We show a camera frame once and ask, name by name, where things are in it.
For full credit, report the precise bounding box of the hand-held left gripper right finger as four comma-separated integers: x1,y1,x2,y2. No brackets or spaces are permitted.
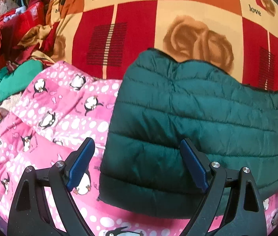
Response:
180,138,267,236

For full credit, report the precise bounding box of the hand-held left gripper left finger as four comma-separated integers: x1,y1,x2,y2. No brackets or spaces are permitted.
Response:
7,138,96,236

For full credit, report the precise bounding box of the dark green puffer jacket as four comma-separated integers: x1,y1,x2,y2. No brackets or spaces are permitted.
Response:
97,48,278,220

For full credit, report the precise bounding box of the pink penguin blanket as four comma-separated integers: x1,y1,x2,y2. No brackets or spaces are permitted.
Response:
0,60,278,236

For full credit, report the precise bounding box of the bright green garment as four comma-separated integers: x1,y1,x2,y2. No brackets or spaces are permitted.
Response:
0,59,44,116

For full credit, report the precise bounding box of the brown cloth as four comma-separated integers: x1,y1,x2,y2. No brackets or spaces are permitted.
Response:
18,25,54,49

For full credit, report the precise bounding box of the red shiny bag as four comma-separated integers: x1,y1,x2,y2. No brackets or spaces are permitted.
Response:
4,1,46,54

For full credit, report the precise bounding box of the red orange rose blanket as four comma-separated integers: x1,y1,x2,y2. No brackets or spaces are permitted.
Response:
44,0,278,115

